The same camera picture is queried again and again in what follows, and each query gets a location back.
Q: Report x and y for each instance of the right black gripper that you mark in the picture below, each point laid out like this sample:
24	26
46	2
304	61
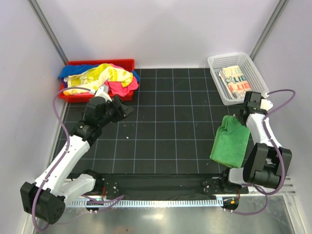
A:
242	120

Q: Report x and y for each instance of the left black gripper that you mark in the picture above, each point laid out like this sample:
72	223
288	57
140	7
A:
126	109

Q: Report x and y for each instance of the printed rabbit towel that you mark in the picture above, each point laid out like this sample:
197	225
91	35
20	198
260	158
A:
235	81

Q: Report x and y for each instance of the yellow white towel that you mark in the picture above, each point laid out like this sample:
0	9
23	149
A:
91	79

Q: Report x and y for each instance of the green towel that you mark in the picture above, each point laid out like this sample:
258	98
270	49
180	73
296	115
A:
230	143

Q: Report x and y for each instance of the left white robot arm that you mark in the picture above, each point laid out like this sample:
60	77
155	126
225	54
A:
47	197

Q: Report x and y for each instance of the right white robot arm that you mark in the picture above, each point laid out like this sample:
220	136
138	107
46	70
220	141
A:
268	162

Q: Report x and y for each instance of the pink towel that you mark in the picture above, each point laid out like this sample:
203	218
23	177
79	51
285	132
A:
119	81

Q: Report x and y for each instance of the black grid mat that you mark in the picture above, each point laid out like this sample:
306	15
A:
171	130

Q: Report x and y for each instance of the red plastic bin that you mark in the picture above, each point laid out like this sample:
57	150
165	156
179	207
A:
127	64

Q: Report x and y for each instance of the blue towel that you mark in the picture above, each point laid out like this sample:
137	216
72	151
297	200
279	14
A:
70	70

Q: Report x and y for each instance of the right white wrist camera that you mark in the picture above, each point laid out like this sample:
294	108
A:
265	103

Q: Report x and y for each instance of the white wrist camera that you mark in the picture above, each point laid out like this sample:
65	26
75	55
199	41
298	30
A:
265	103
101	92

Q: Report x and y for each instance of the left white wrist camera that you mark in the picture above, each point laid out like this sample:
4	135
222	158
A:
101	92

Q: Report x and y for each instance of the slotted cable duct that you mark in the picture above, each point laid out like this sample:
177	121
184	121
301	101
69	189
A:
85	203

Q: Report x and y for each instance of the aluminium frame rail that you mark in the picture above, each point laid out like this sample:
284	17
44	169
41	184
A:
287	189

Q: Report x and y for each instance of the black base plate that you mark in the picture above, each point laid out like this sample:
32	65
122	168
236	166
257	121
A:
166	187

